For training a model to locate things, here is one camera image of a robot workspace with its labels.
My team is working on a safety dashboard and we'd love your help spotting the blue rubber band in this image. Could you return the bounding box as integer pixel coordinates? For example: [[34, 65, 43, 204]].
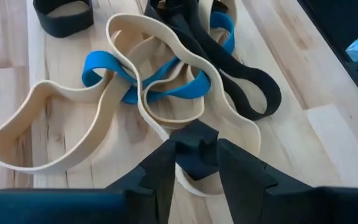
[[81, 11, 236, 105]]

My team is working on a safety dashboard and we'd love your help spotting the large beige rubber band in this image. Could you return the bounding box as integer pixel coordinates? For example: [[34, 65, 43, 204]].
[[105, 12, 262, 198], [0, 70, 142, 175]]

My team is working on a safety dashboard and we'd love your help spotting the small wide black rubber band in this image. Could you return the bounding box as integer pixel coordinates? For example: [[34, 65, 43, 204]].
[[32, 0, 95, 39]]

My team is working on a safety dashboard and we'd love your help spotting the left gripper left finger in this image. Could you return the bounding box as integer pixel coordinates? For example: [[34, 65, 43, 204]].
[[0, 138, 177, 224]]

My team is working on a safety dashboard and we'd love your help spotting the long black rubber band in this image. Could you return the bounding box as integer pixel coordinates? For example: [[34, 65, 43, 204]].
[[144, 0, 283, 122]]

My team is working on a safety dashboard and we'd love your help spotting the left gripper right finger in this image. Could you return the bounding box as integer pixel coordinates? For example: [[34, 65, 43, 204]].
[[217, 138, 358, 224]]

